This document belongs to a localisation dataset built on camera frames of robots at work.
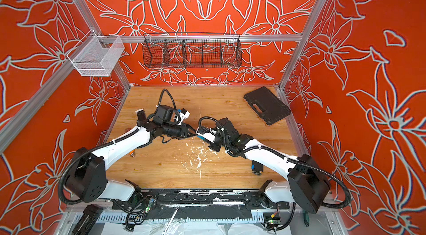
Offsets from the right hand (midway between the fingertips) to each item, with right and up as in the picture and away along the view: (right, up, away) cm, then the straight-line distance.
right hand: (205, 134), depth 81 cm
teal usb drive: (-1, 0, -10) cm, 10 cm away
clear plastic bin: (-63, +43, +11) cm, 77 cm away
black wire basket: (-9, +48, +18) cm, 52 cm away
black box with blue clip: (+26, -17, 0) cm, 31 cm away
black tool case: (+40, +13, +23) cm, 48 cm away
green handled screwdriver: (+43, -33, -13) cm, 56 cm away
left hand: (-5, +1, -2) cm, 5 cm away
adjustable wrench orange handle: (-24, -1, -27) cm, 36 cm away
